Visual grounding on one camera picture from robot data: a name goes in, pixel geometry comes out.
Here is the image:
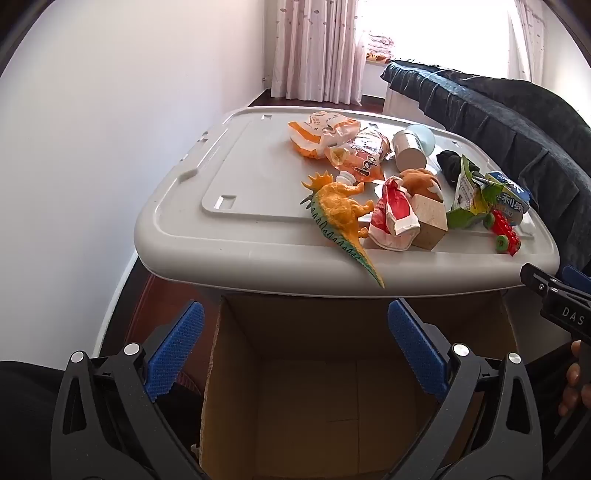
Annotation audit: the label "green snack bag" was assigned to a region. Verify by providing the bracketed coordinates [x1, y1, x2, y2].
[447, 154, 502, 230]

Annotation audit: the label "pink folded cloth pile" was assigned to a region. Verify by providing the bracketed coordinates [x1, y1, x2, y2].
[367, 31, 397, 62]

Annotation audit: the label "person's right hand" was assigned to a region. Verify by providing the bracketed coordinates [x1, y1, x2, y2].
[558, 340, 584, 418]

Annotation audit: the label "pink patterned curtain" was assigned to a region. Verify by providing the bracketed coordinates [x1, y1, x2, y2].
[508, 0, 546, 84]
[270, 0, 365, 103]

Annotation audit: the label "white furniture panel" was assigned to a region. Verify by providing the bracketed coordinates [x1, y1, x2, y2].
[383, 87, 444, 129]

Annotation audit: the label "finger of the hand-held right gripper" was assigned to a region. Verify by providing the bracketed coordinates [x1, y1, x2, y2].
[520, 262, 561, 297]
[561, 266, 591, 298]

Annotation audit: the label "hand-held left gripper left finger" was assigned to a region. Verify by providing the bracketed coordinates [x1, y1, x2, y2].
[50, 300, 206, 480]

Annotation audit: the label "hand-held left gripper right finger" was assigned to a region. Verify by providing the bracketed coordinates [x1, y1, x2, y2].
[387, 299, 543, 480]

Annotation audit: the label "orange toy dinosaur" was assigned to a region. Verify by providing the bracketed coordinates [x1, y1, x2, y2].
[301, 171, 385, 289]

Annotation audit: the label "person's left leg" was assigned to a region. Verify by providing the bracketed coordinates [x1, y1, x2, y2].
[0, 360, 93, 480]

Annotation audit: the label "brown cardboard box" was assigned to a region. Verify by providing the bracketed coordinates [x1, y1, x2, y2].
[198, 293, 520, 480]

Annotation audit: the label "wooden block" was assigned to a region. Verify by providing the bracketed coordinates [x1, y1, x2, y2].
[410, 194, 448, 251]

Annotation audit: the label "orange and white snack packet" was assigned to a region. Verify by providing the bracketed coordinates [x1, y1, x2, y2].
[325, 127, 392, 182]

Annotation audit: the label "red toy car green wheels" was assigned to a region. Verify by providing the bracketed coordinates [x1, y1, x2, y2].
[482, 209, 522, 256]

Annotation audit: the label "light blue ball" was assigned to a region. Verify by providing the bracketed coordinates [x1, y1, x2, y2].
[406, 124, 437, 155]

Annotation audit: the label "person's leg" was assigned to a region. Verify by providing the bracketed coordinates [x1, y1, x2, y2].
[0, 360, 93, 480]
[526, 344, 591, 480]

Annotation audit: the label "black cloth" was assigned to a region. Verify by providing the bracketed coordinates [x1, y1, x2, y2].
[436, 149, 465, 188]

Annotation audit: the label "red and white wrapper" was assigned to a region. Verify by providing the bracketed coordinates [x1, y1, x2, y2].
[368, 176, 421, 250]

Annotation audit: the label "blue and green milk carton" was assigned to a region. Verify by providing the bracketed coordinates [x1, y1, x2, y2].
[485, 171, 532, 227]

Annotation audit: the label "orange snack bag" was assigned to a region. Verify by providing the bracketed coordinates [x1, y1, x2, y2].
[288, 111, 361, 160]

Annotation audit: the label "metal can with lid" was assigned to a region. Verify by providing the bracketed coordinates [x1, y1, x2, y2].
[392, 130, 428, 172]

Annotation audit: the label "brown plush toy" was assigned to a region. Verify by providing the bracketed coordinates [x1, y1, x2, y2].
[398, 168, 445, 204]

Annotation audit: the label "person's right leg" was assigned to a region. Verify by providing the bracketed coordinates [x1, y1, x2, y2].
[526, 344, 591, 480]

